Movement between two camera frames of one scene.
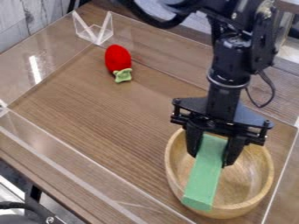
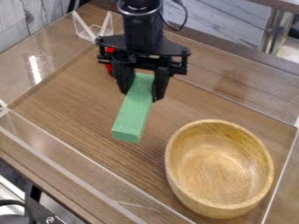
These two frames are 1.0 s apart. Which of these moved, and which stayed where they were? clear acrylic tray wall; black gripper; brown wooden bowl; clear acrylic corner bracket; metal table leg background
Moved: black gripper
Stayed: clear acrylic corner bracket; metal table leg background; clear acrylic tray wall; brown wooden bowl
